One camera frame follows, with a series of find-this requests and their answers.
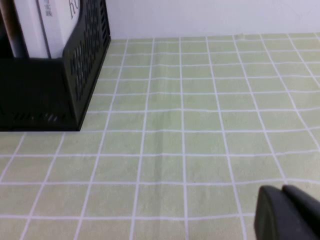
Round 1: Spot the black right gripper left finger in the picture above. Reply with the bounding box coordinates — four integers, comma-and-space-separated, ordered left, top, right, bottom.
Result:
254, 185, 316, 240

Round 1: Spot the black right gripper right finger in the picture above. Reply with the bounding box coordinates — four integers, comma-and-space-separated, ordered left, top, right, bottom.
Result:
281, 184, 320, 240

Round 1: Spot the white orange ROS book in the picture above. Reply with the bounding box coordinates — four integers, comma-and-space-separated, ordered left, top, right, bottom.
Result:
36, 0, 87, 60

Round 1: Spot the black perforated book holder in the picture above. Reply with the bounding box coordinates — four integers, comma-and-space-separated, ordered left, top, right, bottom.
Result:
0, 0, 112, 132

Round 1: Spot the large white navy cover book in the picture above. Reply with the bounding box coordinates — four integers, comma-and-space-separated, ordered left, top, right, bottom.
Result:
11, 0, 52, 60

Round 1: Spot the green checked tablecloth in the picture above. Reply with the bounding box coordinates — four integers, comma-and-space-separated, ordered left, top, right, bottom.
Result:
0, 32, 320, 240

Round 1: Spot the grey photo cover magazine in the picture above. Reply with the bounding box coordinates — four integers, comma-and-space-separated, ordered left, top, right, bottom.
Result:
0, 0, 30, 59

